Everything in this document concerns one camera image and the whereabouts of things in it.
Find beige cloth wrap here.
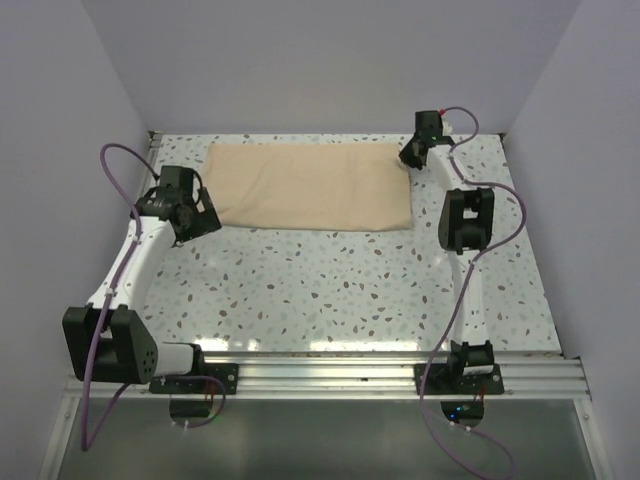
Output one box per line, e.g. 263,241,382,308
202,143,412,232

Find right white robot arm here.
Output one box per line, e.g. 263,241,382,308
399,110,495,393

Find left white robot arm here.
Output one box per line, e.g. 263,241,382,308
62,166,221,393

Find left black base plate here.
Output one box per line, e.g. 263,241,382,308
149,363,240,395

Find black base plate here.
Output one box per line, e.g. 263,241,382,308
149,363,240,395
413,363,505,395

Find aluminium mounting rail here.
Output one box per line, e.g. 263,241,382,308
64,352,591,401

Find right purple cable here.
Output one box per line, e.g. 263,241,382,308
417,105,529,480

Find purple cable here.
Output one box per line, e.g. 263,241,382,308
79,143,164,451
417,105,529,480

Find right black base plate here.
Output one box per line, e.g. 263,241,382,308
413,363,505,395

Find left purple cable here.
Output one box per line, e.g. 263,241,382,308
79,143,164,451

